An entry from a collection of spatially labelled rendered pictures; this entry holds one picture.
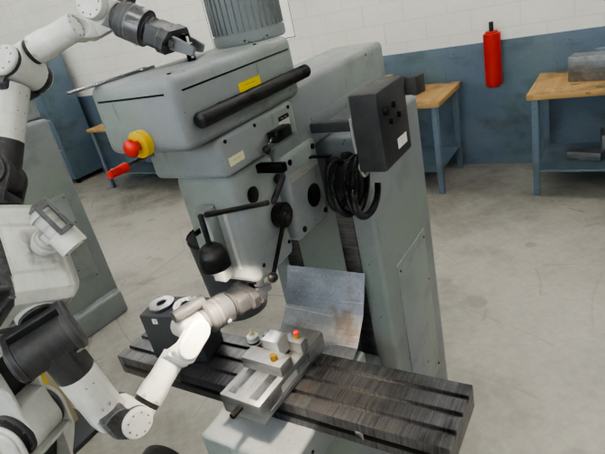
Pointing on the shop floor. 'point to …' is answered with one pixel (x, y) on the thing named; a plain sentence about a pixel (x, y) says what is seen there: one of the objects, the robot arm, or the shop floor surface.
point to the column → (384, 258)
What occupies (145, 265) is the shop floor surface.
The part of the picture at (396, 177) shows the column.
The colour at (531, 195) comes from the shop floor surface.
